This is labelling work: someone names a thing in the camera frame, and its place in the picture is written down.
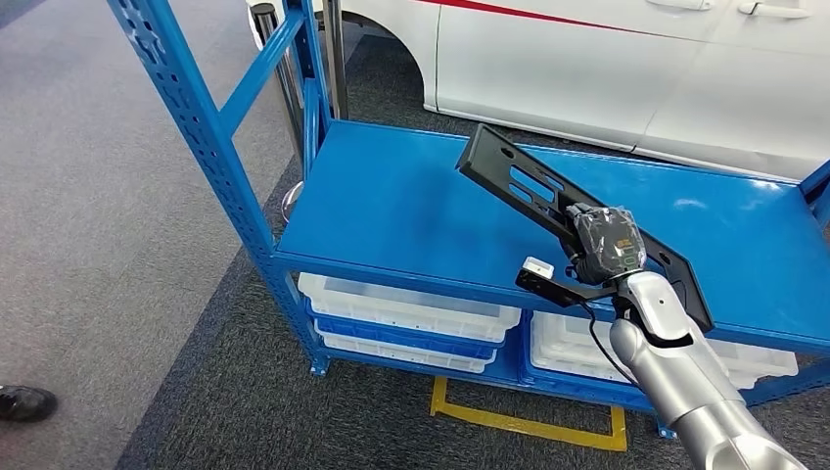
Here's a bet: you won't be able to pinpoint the black plastic plate frame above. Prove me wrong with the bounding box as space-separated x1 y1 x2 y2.
455 122 715 334

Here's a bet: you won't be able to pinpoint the blue metal shelf rack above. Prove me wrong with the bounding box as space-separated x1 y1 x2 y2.
105 0 830 443

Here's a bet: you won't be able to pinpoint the black shoe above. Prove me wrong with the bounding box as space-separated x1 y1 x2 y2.
0 385 59 424

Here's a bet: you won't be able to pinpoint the wide white plastic bin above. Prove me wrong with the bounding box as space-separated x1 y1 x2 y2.
530 310 800 391

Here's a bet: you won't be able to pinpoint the white car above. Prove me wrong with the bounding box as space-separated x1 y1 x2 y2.
245 0 830 183

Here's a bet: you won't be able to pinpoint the yellow floor tape outline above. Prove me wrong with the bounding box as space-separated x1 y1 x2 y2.
429 376 629 453

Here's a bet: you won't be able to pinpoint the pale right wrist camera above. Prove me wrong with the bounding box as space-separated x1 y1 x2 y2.
514 257 618 309

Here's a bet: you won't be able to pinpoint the large translucent white bin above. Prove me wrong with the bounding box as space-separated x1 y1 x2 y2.
297 272 523 345

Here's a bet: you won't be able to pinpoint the shallow white plastic bin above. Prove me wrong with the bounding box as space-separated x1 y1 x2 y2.
314 320 497 375

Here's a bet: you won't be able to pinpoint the plain chrome pole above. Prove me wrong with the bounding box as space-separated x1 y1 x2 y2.
320 0 350 121

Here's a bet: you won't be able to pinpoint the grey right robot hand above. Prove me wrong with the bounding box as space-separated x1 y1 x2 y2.
565 203 648 287

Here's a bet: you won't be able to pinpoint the black camera cable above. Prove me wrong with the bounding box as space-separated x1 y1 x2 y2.
579 301 643 387

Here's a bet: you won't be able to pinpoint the black-capped chrome stanchion pole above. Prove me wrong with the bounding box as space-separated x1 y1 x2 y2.
249 2 306 225

